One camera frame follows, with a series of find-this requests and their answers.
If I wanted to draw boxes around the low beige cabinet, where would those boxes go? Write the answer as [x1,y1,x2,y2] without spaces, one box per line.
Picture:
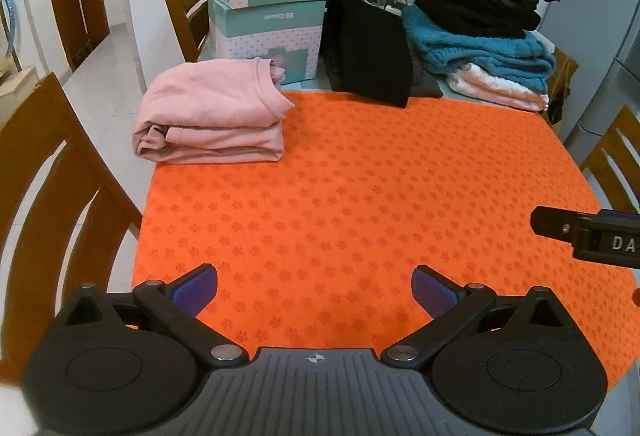
[0,66,39,126]

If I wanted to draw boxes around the black folded garment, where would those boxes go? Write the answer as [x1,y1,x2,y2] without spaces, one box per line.
[413,0,541,39]

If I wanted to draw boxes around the wooden chair left side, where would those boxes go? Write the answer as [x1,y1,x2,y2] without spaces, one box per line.
[1,74,142,385]

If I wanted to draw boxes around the pink sweatshirt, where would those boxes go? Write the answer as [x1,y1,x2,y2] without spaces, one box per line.
[132,58,294,164]

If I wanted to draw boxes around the wooden chair behind boxes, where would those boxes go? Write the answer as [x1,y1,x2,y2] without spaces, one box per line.
[165,0,209,62]

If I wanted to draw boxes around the teal knitted sweater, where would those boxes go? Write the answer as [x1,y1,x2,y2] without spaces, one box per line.
[401,6,555,93]

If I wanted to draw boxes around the white pink fluffy garment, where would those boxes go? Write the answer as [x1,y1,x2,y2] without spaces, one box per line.
[446,63,549,112]

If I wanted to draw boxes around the lower teal pink carton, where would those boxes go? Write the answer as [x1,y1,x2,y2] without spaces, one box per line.
[207,0,326,84]

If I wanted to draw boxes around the orange patterned table mat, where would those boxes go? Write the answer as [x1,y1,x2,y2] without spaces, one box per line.
[134,92,639,382]

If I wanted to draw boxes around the wooden chair far side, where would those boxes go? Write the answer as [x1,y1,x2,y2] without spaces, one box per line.
[541,48,579,131]

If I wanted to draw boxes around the wooden chair right side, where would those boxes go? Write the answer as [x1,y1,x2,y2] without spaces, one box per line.
[580,106,640,214]

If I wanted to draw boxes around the colourful hula hoop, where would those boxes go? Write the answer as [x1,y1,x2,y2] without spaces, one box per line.
[1,0,17,56]

